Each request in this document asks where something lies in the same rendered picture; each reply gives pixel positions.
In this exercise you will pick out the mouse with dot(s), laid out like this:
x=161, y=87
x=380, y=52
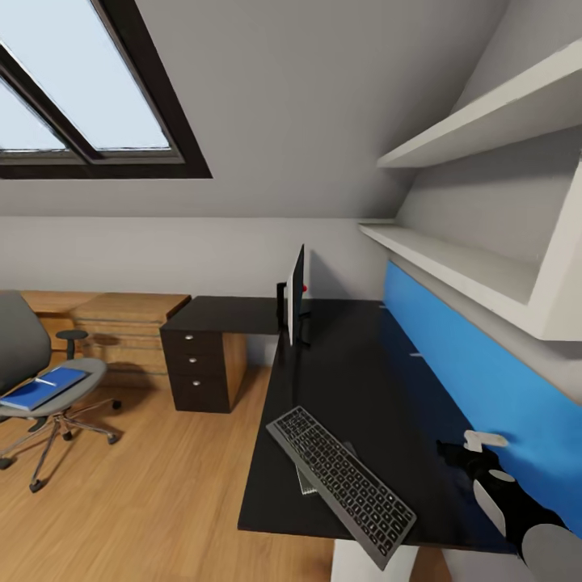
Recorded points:
x=466, y=485

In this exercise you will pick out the monitor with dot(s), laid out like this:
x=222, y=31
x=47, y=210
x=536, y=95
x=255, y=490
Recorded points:
x=295, y=286

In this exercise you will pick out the keyboard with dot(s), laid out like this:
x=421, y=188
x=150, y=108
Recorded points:
x=377, y=518

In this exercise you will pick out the swivel chair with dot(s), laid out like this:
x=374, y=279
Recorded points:
x=25, y=350

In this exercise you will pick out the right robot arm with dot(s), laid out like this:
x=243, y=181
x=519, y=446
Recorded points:
x=551, y=551

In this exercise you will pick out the notebook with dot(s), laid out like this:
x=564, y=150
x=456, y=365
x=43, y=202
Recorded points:
x=305, y=484

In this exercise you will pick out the folder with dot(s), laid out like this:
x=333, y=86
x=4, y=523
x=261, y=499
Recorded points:
x=32, y=394

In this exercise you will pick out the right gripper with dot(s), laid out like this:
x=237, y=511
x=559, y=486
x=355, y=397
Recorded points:
x=457, y=456

